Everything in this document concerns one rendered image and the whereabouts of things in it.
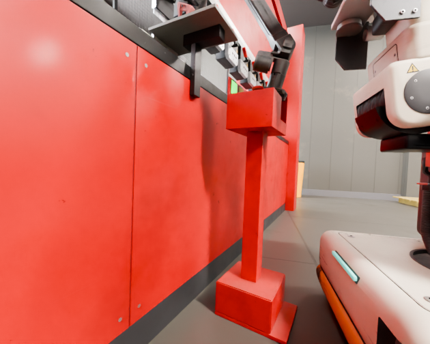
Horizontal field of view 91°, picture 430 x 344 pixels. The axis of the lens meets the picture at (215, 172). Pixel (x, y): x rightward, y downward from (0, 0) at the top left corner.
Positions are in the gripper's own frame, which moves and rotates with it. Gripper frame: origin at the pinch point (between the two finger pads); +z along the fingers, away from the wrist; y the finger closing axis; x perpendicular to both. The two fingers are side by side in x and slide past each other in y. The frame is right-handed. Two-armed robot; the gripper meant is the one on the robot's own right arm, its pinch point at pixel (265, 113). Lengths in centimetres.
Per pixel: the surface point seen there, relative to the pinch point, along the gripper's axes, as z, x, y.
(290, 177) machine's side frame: 38, -195, 19
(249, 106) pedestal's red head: 1.4, 15.8, -0.1
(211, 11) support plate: -21.3, 26.9, 15.8
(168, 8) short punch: -29, 19, 44
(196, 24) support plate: -19.4, 24.5, 22.6
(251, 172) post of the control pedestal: 22.3, 8.7, -5.0
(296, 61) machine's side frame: -101, -195, 58
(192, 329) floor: 75, 26, -8
